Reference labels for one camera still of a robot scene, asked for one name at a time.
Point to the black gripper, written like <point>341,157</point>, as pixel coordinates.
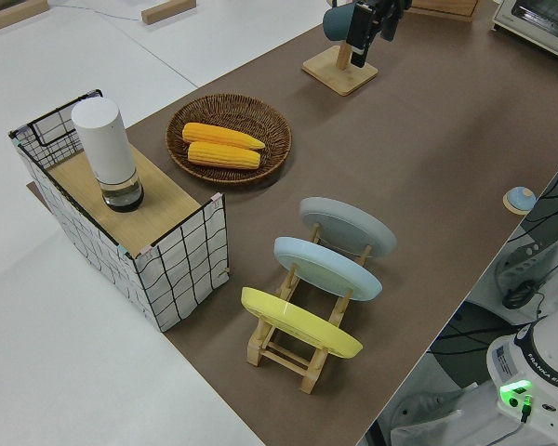
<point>390,3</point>

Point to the gray plate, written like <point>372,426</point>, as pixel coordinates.
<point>349,223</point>

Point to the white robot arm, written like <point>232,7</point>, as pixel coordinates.
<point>539,362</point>

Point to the light blue plate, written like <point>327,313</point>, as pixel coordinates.
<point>325,269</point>

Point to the wooden rack shelf board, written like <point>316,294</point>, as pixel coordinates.
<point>163,204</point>

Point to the yellow plate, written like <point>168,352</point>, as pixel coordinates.
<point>302,325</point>

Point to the wooden plate rack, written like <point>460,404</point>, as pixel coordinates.
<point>279,358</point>

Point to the dark blue mug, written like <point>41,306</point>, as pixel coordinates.
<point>337,21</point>

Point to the wooden mug tree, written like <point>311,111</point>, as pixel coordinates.
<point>335,76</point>

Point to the brown table mat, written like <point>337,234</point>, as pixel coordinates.
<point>400,162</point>

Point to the brown wicker basket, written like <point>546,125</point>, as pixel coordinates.
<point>279,135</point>

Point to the white toaster oven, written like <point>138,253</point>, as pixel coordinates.
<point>539,23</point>

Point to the yellow corn cob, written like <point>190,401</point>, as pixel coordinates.
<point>218,135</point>
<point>223,157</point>

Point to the wooden block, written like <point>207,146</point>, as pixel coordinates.
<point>9,16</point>
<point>167,11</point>

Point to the blue dome call bell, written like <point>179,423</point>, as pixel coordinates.
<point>519,199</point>

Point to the white cylindrical bottle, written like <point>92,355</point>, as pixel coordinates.
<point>104,139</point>

